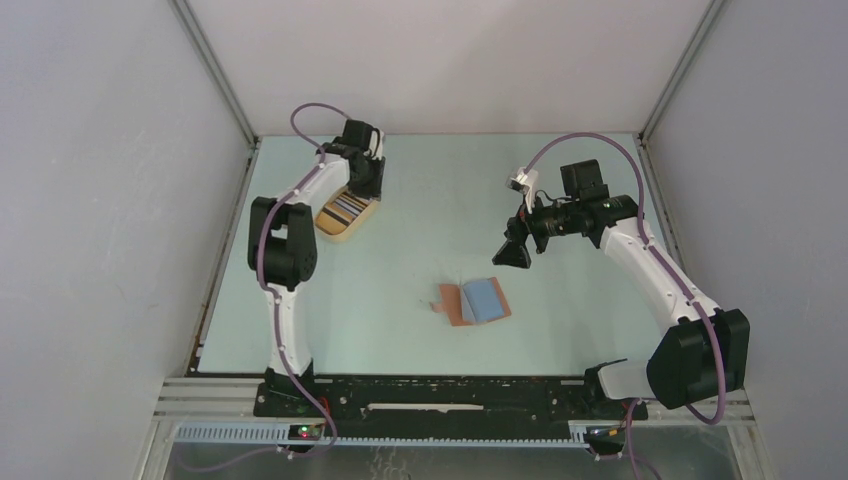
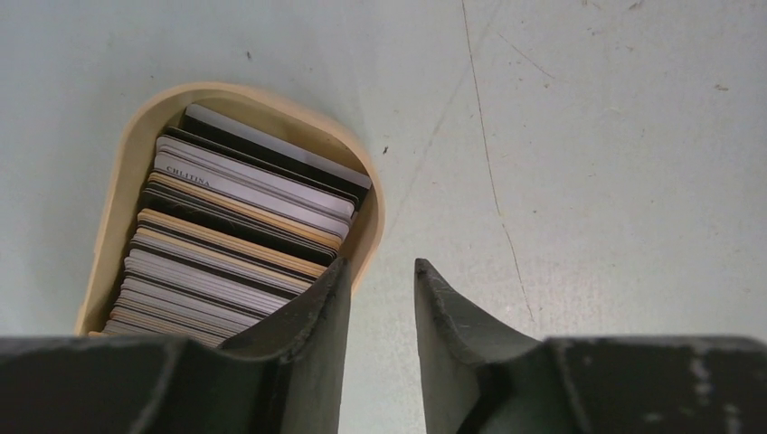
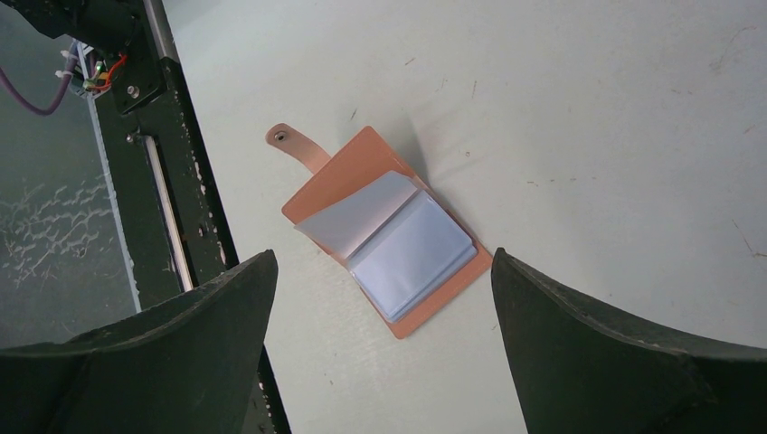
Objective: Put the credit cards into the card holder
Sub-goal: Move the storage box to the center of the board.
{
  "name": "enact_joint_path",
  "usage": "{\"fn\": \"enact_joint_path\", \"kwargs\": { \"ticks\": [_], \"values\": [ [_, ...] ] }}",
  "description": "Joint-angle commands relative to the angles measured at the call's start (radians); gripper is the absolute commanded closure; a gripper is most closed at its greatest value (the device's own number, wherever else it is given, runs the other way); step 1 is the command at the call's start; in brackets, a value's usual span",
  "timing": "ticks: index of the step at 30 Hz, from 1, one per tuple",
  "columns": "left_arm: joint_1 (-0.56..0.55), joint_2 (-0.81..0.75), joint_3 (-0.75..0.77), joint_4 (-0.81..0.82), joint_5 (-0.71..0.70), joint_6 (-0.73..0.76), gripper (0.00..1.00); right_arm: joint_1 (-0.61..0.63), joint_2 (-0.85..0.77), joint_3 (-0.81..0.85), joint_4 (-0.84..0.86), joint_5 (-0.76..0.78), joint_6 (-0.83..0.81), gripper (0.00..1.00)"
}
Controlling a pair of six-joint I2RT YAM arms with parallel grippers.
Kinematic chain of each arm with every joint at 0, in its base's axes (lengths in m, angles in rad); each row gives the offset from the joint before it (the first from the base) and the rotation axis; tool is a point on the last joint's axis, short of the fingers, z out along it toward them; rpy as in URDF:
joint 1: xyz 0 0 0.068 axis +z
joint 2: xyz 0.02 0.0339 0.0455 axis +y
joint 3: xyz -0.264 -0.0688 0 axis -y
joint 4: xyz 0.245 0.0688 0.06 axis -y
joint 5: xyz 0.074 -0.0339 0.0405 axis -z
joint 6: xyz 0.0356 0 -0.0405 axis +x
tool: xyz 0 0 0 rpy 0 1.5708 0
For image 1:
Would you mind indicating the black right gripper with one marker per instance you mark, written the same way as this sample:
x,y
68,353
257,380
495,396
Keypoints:
x,y
514,251

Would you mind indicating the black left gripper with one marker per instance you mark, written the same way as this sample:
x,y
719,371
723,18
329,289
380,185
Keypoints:
x,y
374,189

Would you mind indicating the beige oval card tray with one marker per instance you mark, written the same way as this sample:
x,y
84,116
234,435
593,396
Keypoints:
x,y
322,224

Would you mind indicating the pink leather card holder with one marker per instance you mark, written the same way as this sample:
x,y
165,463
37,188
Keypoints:
x,y
472,303

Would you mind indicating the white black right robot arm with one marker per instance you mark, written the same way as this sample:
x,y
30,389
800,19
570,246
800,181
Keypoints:
x,y
703,350

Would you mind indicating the stack of grey cards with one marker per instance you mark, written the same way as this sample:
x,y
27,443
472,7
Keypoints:
x,y
345,210

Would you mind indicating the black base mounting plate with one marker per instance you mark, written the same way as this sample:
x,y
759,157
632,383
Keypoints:
x,y
488,425

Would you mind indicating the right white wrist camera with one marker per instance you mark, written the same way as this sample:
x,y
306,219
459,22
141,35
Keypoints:
x,y
524,181

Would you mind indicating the aluminium frame rail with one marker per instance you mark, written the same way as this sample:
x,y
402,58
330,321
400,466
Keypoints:
x,y
350,398

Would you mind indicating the white perforated cable duct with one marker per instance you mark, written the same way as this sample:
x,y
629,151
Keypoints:
x,y
242,433

